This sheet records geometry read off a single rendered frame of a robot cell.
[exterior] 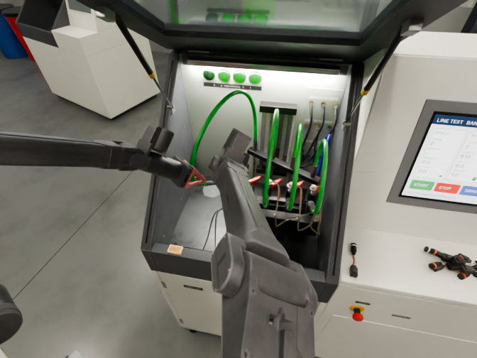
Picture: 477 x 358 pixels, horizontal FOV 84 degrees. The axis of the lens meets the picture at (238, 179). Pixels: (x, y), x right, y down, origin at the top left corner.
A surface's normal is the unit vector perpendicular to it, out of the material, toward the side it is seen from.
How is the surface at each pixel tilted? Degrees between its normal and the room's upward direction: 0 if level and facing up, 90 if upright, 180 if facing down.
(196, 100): 90
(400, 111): 76
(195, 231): 0
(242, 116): 90
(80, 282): 0
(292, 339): 32
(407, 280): 0
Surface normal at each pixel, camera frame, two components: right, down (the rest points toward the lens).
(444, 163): -0.18, 0.50
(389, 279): -0.01, -0.71
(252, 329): 0.51, -0.52
